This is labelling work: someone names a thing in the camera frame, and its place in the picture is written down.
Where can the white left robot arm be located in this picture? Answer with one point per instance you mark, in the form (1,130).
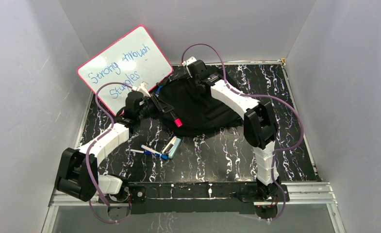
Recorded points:
(78,175)

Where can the white eraser block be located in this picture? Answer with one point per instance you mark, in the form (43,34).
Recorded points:
(171,148)

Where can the blue stapler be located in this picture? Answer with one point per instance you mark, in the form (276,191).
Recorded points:
(158,90)

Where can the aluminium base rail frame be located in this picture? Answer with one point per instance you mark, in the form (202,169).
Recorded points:
(207,207)

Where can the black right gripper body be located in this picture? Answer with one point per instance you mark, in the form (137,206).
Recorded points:
(196,82)

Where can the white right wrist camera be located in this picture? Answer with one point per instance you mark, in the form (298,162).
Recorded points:
(191,66)

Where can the pink framed whiteboard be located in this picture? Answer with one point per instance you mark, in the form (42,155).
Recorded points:
(131,60)

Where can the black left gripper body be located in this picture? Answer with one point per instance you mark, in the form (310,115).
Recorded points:
(158,104)

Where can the black student backpack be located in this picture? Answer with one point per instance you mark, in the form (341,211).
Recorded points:
(199,112)

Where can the white blue whiteboard marker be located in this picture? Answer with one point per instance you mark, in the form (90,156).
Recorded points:
(154,152)

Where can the pink capped black highlighter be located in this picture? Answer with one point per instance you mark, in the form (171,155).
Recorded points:
(176,120)

